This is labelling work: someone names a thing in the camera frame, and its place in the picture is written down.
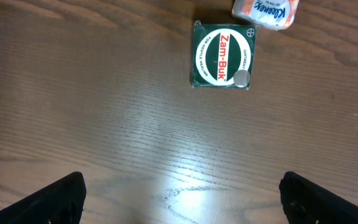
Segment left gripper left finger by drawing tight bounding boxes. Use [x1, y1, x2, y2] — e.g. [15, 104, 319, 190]
[0, 172, 86, 224]

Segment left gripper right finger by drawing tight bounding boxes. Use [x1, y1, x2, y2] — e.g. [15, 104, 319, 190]
[279, 171, 358, 224]

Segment dark green round-logo packet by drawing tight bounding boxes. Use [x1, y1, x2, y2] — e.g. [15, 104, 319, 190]
[191, 21, 257, 90]

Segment orange tissue pack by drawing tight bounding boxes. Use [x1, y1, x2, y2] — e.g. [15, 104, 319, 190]
[232, 0, 299, 30]

